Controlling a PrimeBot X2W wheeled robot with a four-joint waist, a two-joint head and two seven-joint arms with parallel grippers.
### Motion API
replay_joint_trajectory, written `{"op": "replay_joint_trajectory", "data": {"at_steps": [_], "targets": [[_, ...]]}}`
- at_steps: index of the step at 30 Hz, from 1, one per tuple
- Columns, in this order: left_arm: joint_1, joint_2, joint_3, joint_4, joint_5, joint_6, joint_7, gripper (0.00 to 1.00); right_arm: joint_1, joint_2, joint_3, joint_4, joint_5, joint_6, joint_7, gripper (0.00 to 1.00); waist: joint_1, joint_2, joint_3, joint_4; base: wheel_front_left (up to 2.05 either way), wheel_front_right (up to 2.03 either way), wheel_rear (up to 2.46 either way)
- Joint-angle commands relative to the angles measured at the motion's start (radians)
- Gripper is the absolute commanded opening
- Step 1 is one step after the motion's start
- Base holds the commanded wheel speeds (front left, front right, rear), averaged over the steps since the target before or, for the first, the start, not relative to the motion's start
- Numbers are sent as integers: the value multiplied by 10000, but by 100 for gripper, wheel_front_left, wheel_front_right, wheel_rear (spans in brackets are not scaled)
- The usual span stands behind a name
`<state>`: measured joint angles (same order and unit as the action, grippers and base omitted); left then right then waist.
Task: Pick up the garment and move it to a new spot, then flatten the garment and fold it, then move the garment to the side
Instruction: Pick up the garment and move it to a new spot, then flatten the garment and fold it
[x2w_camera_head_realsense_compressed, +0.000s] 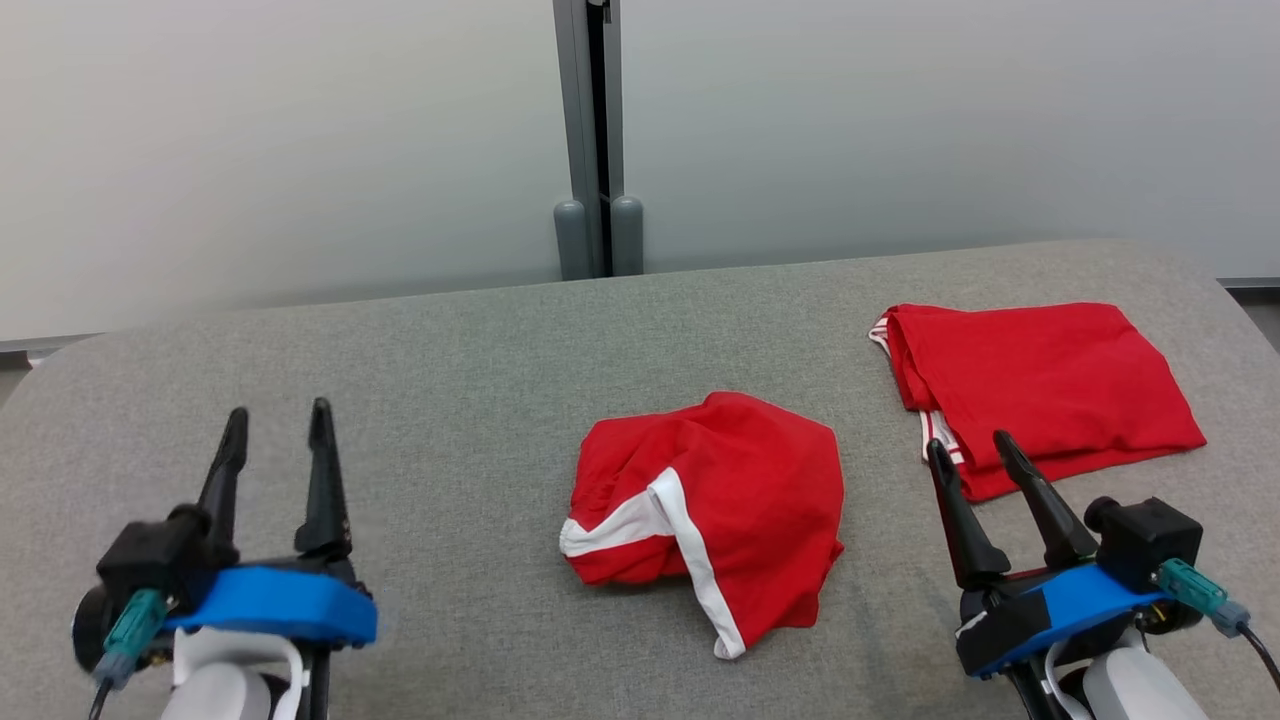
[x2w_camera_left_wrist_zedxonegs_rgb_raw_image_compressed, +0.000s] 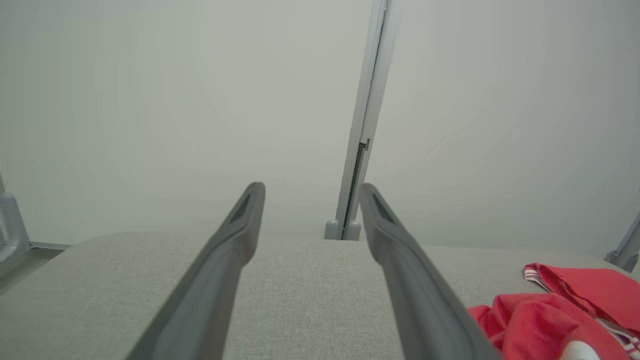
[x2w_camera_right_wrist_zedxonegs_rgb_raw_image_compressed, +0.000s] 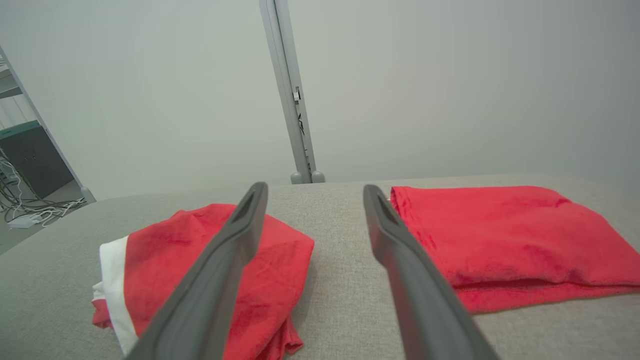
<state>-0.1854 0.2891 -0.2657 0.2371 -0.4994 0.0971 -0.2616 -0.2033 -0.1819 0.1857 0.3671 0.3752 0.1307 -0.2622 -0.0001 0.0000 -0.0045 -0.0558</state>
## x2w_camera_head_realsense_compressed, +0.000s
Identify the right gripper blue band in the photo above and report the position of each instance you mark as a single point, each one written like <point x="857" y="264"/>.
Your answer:
<point x="1070" y="605"/>

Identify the grey skirting rail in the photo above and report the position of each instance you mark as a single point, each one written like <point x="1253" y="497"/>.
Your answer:
<point x="30" y="345"/>
<point x="1250" y="284"/>

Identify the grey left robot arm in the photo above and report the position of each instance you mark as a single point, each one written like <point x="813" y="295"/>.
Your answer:
<point x="215" y="700"/>

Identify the grey cylinder post foot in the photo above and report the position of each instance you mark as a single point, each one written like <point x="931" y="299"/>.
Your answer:
<point x="627" y="235"/>
<point x="572" y="240"/>

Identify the red shorts with white stripe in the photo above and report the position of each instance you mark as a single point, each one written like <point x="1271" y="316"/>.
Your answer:
<point x="750" y="480"/>

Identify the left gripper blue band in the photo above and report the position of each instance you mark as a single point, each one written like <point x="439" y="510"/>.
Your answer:
<point x="280" y="605"/>

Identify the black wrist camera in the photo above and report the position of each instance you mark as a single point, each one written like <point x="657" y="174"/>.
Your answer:
<point x="1150" y="540"/>
<point x="150" y="560"/>

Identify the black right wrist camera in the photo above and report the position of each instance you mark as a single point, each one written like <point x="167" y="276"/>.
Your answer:
<point x="1150" y="540"/>

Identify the red basketball jersey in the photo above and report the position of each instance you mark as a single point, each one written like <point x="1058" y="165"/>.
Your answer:
<point x="1050" y="380"/>

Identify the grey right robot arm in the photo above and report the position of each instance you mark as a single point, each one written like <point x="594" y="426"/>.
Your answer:
<point x="1140" y="690"/>

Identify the grey partition post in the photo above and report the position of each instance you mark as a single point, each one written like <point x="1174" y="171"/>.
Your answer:
<point x="616" y="100"/>
<point x="575" y="100"/>

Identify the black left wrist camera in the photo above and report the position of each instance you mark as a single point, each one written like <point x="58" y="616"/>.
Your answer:
<point x="150" y="560"/>

